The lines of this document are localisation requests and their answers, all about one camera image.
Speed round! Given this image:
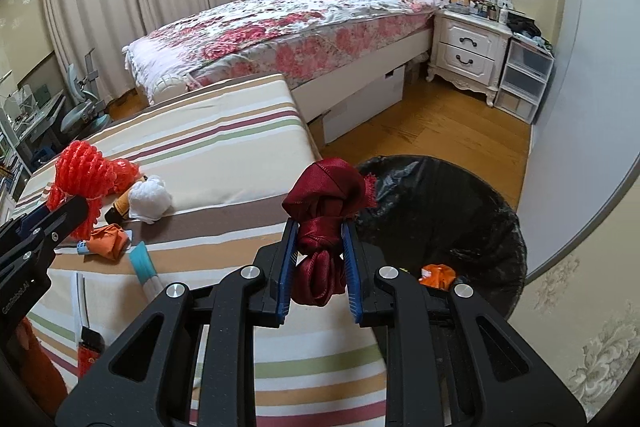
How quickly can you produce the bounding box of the small brown bottle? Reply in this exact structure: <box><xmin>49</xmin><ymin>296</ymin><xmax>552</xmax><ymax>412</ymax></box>
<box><xmin>106</xmin><ymin>177</ymin><xmax>148</xmax><ymax>224</ymax></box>

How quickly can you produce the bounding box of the floral quilt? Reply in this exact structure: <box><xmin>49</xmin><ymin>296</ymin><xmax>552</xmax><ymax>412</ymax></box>
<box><xmin>122</xmin><ymin>0</ymin><xmax>446</xmax><ymax>92</ymax></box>

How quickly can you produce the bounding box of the white bookshelf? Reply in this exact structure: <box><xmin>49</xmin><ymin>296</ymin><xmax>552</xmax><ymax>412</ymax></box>
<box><xmin>0</xmin><ymin>127</ymin><xmax>32</xmax><ymax>210</ymax></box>

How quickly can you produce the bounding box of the orange paper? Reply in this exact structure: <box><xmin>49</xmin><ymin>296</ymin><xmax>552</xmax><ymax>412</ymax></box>
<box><xmin>90</xmin><ymin>225</ymin><xmax>130</xmax><ymax>260</ymax></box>

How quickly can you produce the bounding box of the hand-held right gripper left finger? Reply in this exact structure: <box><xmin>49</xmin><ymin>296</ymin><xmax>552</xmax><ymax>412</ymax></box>
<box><xmin>55</xmin><ymin>219</ymin><xmax>301</xmax><ymax>427</ymax></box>

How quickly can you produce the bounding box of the white wardrobe door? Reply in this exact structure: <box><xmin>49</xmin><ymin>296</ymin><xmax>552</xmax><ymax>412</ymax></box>
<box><xmin>515</xmin><ymin>0</ymin><xmax>637</xmax><ymax>279</ymax></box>

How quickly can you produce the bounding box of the orange cloth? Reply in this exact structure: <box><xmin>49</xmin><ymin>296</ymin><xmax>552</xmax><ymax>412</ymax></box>
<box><xmin>14</xmin><ymin>312</ymin><xmax>69</xmax><ymax>410</ymax></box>

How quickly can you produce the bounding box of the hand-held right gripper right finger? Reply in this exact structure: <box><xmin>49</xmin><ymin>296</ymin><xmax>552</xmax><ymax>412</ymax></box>
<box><xmin>341</xmin><ymin>221</ymin><xmax>586</xmax><ymax>427</ymax></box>

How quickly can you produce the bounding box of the light blue tube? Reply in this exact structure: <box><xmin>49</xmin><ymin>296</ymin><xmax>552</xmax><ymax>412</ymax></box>
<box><xmin>127</xmin><ymin>243</ymin><xmax>163</xmax><ymax>303</ymax></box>

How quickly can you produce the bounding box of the red mesh bag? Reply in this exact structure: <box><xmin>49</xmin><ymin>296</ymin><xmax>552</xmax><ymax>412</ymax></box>
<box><xmin>47</xmin><ymin>141</ymin><xmax>141</xmax><ymax>242</ymax></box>

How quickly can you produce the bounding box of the dark clothes pile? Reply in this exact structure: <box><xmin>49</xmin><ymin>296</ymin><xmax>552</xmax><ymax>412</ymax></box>
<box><xmin>507</xmin><ymin>12</ymin><xmax>551</xmax><ymax>46</ymax></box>

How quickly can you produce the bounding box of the thin white strip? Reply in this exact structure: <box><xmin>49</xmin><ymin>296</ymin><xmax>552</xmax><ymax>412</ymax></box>
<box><xmin>75</xmin><ymin>272</ymin><xmax>89</xmax><ymax>329</ymax></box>

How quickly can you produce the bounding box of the grey desk chair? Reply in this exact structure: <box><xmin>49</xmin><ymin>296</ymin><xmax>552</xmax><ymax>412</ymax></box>
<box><xmin>62</xmin><ymin>49</ymin><xmax>113</xmax><ymax>138</ymax></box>

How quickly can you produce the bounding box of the dark red cloth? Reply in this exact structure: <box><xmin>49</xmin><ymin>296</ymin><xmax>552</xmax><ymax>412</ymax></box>
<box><xmin>281</xmin><ymin>159</ymin><xmax>378</xmax><ymax>307</ymax></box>

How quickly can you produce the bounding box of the white crumpled tissue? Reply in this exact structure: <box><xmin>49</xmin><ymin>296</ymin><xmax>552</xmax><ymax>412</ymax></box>
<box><xmin>128</xmin><ymin>175</ymin><xmax>172</xmax><ymax>224</ymax></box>

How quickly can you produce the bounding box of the orange crumpled wrapper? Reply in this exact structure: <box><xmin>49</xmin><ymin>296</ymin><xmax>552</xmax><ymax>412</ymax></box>
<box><xmin>419</xmin><ymin>264</ymin><xmax>457</xmax><ymax>292</ymax></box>

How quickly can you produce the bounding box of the red black packet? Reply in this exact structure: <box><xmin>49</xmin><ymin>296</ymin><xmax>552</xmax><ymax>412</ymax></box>
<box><xmin>77</xmin><ymin>327</ymin><xmax>107</xmax><ymax>379</ymax></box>

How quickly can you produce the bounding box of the white nightstand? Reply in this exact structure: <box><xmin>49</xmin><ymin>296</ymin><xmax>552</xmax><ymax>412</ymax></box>
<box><xmin>426</xmin><ymin>4</ymin><xmax>513</xmax><ymax>108</ymax></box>

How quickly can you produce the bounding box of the grey study desk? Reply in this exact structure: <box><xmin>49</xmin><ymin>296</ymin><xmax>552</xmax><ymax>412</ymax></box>
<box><xmin>0</xmin><ymin>82</ymin><xmax>67</xmax><ymax>158</ymax></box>

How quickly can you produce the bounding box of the black lined trash bin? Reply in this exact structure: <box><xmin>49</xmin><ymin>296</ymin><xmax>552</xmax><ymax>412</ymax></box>
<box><xmin>352</xmin><ymin>155</ymin><xmax>528</xmax><ymax>328</ymax></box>

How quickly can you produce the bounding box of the white bed frame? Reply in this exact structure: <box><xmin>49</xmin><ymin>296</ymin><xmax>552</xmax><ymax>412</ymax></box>
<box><xmin>150</xmin><ymin>27</ymin><xmax>434</xmax><ymax>128</ymax></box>

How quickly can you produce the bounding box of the clear plastic drawer unit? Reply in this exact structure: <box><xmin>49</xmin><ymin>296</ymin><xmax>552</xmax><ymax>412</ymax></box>
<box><xmin>495</xmin><ymin>38</ymin><xmax>555</xmax><ymax>124</ymax></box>

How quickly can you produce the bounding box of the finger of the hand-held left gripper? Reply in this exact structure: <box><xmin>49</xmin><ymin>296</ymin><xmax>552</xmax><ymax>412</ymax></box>
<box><xmin>7</xmin><ymin>208</ymin><xmax>50</xmax><ymax>238</ymax></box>
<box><xmin>0</xmin><ymin>195</ymin><xmax>90</xmax><ymax>270</ymax></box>

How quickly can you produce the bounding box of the striped bed sheet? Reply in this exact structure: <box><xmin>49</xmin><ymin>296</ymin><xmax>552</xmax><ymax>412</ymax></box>
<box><xmin>10</xmin><ymin>74</ymin><xmax>388</xmax><ymax>427</ymax></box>

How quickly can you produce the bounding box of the white cardboard box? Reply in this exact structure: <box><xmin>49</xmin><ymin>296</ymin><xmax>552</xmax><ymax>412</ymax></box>
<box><xmin>322</xmin><ymin>66</ymin><xmax>406</xmax><ymax>144</ymax></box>

